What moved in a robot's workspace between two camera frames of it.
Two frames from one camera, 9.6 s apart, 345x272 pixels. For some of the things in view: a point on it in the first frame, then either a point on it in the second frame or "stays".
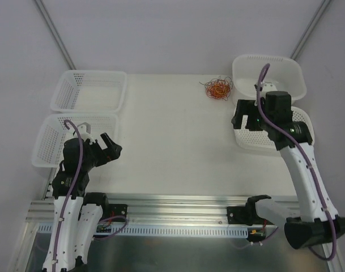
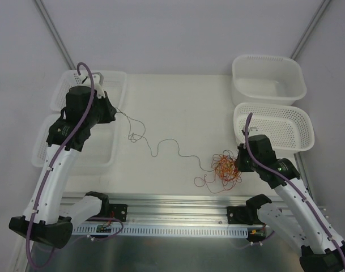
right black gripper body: (246, 112) → (241, 162)
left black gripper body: (103, 150) → (107, 109)
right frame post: (319, 13) stays
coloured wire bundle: (218, 88) → (226, 173)
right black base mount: (246, 215) stays
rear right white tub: (283, 74) stays
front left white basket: (52, 134) stays
